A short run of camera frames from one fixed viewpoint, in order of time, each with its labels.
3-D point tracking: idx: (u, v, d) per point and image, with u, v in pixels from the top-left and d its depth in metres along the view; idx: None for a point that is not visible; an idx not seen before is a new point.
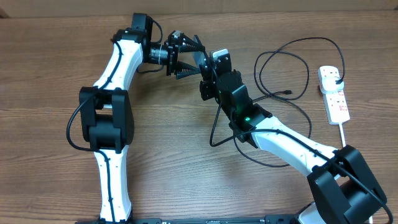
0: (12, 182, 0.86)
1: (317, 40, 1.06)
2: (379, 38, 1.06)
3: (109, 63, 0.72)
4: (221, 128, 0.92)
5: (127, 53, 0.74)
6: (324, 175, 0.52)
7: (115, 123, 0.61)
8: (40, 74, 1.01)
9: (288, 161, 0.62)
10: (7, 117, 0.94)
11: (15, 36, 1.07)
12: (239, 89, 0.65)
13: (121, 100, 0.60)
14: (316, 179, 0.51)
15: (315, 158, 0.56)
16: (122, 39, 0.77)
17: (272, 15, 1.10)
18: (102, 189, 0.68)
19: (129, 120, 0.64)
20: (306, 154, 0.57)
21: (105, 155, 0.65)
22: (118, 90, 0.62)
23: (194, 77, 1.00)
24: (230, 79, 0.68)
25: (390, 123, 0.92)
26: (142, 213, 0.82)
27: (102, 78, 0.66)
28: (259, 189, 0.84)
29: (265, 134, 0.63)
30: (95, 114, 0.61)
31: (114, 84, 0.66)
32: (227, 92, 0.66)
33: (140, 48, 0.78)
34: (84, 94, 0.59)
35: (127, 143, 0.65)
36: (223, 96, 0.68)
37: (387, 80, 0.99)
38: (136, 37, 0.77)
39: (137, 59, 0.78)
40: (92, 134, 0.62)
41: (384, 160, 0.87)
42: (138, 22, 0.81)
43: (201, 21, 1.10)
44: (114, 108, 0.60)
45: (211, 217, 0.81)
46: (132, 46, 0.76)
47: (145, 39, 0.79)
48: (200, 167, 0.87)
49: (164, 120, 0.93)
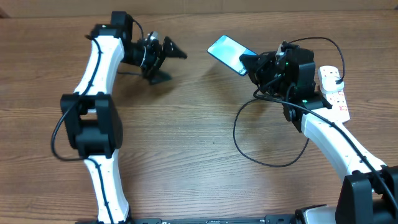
0: (12, 182, 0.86)
1: (317, 40, 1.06)
2: (379, 38, 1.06)
3: (89, 64, 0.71)
4: (221, 128, 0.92)
5: (106, 52, 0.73)
6: (364, 182, 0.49)
7: (102, 129, 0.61)
8: (40, 74, 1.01)
9: (328, 156, 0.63)
10: (7, 117, 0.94)
11: (15, 36, 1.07)
12: (310, 65, 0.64)
13: (106, 105, 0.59)
14: (353, 182, 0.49)
15: (360, 163, 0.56)
16: (99, 38, 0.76)
17: (272, 15, 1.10)
18: (97, 195, 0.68)
19: (117, 123, 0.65)
20: (352, 155, 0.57)
21: (96, 162, 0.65)
22: (101, 95, 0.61)
23: (191, 78, 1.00)
24: (302, 54, 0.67)
25: (390, 124, 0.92)
26: (142, 213, 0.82)
27: (84, 82, 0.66)
28: (259, 189, 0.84)
29: (318, 123, 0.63)
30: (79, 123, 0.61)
31: (96, 87, 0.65)
32: (295, 63, 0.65)
33: (120, 45, 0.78)
34: (66, 104, 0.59)
35: (115, 148, 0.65)
36: (289, 68, 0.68)
37: (387, 80, 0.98)
38: (115, 30, 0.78)
39: (119, 55, 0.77)
40: (79, 140, 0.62)
41: (384, 160, 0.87)
42: (119, 17, 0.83)
43: (201, 21, 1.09)
44: (99, 114, 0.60)
45: (210, 217, 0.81)
46: (110, 44, 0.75)
47: (124, 32, 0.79)
48: (200, 167, 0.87)
49: (164, 120, 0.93)
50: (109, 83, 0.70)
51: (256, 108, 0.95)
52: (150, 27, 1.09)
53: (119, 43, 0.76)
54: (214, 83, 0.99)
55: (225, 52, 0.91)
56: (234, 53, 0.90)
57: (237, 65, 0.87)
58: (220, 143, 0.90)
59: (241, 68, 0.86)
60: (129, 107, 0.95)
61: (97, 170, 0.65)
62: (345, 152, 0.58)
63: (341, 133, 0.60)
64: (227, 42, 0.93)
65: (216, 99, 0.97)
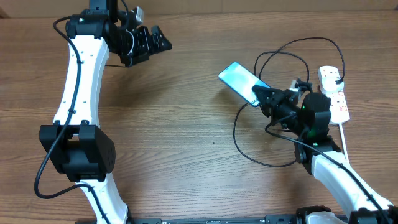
0: (12, 182, 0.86)
1: (317, 40, 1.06)
2: (379, 38, 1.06)
3: (68, 78, 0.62)
4: (221, 128, 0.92)
5: (86, 60, 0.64)
6: (371, 218, 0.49)
7: (91, 160, 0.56)
8: (40, 74, 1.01)
9: (337, 196, 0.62)
10: (7, 117, 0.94)
11: (15, 36, 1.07)
12: (323, 113, 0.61)
13: (89, 137, 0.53)
14: (359, 218, 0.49)
15: (367, 202, 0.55)
16: (78, 38, 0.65)
17: (272, 15, 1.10)
18: (93, 208, 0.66)
19: (107, 148, 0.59)
20: (360, 195, 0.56)
21: (89, 185, 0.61)
22: (84, 127, 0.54)
23: (191, 78, 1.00)
24: (318, 101, 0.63)
25: (390, 124, 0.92)
26: (142, 213, 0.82)
27: (64, 109, 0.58)
28: (259, 189, 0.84)
29: (326, 164, 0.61)
30: (63, 154, 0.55)
31: (78, 114, 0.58)
32: (312, 111, 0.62)
33: (104, 44, 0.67)
34: (46, 137, 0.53)
35: (107, 172, 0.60)
36: (306, 113, 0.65)
37: (387, 80, 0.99)
38: (95, 26, 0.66)
39: (103, 56, 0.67)
40: (68, 168, 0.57)
41: (384, 160, 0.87)
42: (99, 3, 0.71)
43: (201, 21, 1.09)
44: (83, 145, 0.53)
45: (211, 217, 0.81)
46: (91, 47, 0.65)
47: (106, 23, 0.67)
48: (200, 167, 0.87)
49: (165, 120, 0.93)
50: (94, 100, 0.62)
51: (256, 108, 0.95)
52: (150, 27, 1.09)
53: (101, 44, 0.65)
54: (214, 83, 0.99)
55: (237, 80, 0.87)
56: (246, 82, 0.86)
57: (250, 95, 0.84)
58: (220, 142, 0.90)
59: (254, 99, 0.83)
60: (129, 107, 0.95)
61: (91, 191, 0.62)
62: (353, 191, 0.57)
63: (350, 174, 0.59)
64: (239, 70, 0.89)
65: (215, 99, 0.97)
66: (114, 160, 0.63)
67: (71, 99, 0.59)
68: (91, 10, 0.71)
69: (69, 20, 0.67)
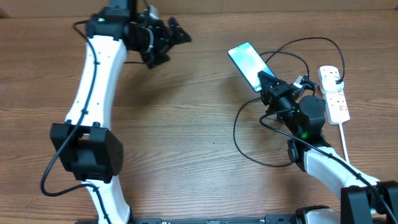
0: (12, 182, 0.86)
1: (317, 40, 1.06)
2: (379, 38, 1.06)
3: (84, 77, 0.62)
4: (221, 128, 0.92)
5: (102, 61, 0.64)
6: (360, 193, 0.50)
7: (97, 161, 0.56)
8: (40, 74, 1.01)
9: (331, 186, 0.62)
10: (7, 117, 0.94)
11: (15, 37, 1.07)
12: (318, 119, 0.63)
13: (99, 138, 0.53)
14: (348, 191, 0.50)
15: (356, 182, 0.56)
16: (96, 38, 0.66)
17: (272, 15, 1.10)
18: (97, 208, 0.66)
19: (115, 151, 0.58)
20: (349, 175, 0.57)
21: (94, 185, 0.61)
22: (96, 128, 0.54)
23: (191, 78, 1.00)
24: (313, 106, 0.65)
25: (390, 124, 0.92)
26: (142, 213, 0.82)
27: (78, 108, 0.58)
28: (259, 189, 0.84)
29: (318, 155, 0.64)
30: (71, 152, 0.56)
31: (90, 114, 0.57)
32: (305, 116, 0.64)
33: (122, 45, 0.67)
34: (57, 134, 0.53)
35: (114, 175, 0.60)
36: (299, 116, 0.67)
37: (387, 80, 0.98)
38: (114, 27, 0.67)
39: (120, 58, 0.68)
40: (74, 167, 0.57)
41: (384, 160, 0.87)
42: (119, 3, 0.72)
43: (201, 21, 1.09)
44: (92, 145, 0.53)
45: (211, 217, 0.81)
46: (109, 48, 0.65)
47: (125, 26, 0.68)
48: (200, 167, 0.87)
49: (164, 120, 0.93)
50: (108, 101, 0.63)
51: (257, 108, 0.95)
52: None
53: (119, 46, 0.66)
54: (214, 83, 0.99)
55: (245, 61, 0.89)
56: (254, 65, 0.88)
57: (255, 79, 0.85)
58: (220, 143, 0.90)
59: (257, 84, 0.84)
60: (129, 107, 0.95)
61: (95, 191, 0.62)
62: (342, 173, 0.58)
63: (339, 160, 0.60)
64: (250, 50, 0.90)
65: (216, 99, 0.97)
66: (121, 164, 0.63)
67: (84, 99, 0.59)
68: (111, 9, 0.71)
69: (89, 19, 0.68)
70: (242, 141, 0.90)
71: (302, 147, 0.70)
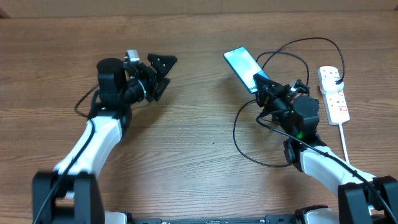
0: (13, 182, 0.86)
1: (316, 40, 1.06)
2: (378, 38, 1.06)
3: (78, 143, 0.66)
4: (221, 129, 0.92)
5: (100, 131, 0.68)
6: (358, 190, 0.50)
7: (76, 216, 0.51)
8: (40, 74, 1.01)
9: (331, 186, 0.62)
10: (7, 117, 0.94)
11: (15, 37, 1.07)
12: (312, 118, 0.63)
13: (85, 185, 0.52)
14: (346, 190, 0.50)
15: (353, 178, 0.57)
16: (97, 117, 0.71)
17: (272, 15, 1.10)
18: None
19: (97, 208, 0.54)
20: (346, 173, 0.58)
21: None
22: (83, 175, 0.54)
23: (191, 78, 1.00)
24: (307, 105, 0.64)
25: (390, 124, 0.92)
26: (142, 213, 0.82)
27: (67, 159, 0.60)
28: (259, 189, 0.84)
29: (314, 155, 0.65)
30: (51, 208, 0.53)
31: (79, 165, 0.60)
32: (300, 117, 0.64)
33: (119, 125, 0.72)
34: (40, 182, 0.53)
35: None
36: (294, 117, 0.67)
37: (387, 80, 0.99)
38: (113, 114, 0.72)
39: (115, 135, 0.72)
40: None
41: (384, 160, 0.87)
42: (108, 88, 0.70)
43: (201, 21, 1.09)
44: (77, 195, 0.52)
45: (211, 217, 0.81)
46: (106, 122, 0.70)
47: (124, 116, 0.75)
48: (200, 167, 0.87)
49: (164, 120, 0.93)
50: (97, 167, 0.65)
51: (256, 108, 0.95)
52: (149, 27, 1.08)
53: (116, 124, 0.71)
54: (214, 83, 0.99)
55: (240, 65, 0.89)
56: (249, 68, 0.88)
57: (250, 81, 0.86)
58: (220, 142, 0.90)
59: (253, 86, 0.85)
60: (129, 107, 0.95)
61: None
62: (339, 171, 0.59)
63: (336, 160, 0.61)
64: (245, 55, 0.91)
65: (215, 99, 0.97)
66: None
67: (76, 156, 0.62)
68: (104, 94, 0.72)
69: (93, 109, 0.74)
70: (243, 141, 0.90)
71: (298, 148, 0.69)
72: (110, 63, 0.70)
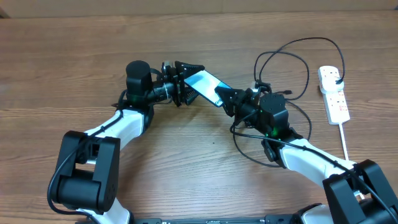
0: (12, 182, 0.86)
1: (317, 40, 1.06)
2: (378, 38, 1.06)
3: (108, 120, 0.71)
4: (222, 129, 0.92)
5: (124, 117, 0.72)
6: (342, 181, 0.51)
7: (94, 177, 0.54)
8: (40, 74, 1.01)
9: (315, 180, 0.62)
10: (7, 117, 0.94)
11: (15, 37, 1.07)
12: (281, 113, 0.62)
13: (110, 149, 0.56)
14: (331, 183, 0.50)
15: (334, 169, 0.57)
16: (126, 109, 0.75)
17: (272, 15, 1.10)
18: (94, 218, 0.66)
19: (114, 178, 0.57)
20: (326, 164, 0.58)
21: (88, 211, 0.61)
22: (107, 138, 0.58)
23: None
24: (273, 101, 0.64)
25: (390, 124, 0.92)
26: (142, 213, 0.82)
27: (97, 126, 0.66)
28: (259, 189, 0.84)
29: (294, 151, 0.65)
30: (74, 166, 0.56)
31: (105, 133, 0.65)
32: (267, 113, 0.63)
33: (142, 121, 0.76)
34: (69, 139, 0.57)
35: (104, 210, 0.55)
36: (263, 115, 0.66)
37: (387, 80, 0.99)
38: (137, 112, 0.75)
39: (136, 127, 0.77)
40: (62, 198, 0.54)
41: (384, 160, 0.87)
42: (133, 91, 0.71)
43: (201, 21, 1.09)
44: (100, 157, 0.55)
45: (211, 217, 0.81)
46: (133, 113, 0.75)
47: (147, 116, 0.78)
48: (200, 167, 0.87)
49: (165, 121, 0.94)
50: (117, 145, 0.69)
51: None
52: (149, 27, 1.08)
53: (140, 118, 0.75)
54: None
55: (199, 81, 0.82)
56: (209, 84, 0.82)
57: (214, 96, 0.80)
58: (220, 142, 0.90)
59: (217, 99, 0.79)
60: None
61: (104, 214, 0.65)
62: (321, 163, 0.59)
63: (314, 153, 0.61)
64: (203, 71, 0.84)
65: None
66: (109, 208, 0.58)
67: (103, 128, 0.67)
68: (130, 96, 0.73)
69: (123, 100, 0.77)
70: (241, 140, 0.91)
71: (276, 145, 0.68)
72: (140, 65, 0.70)
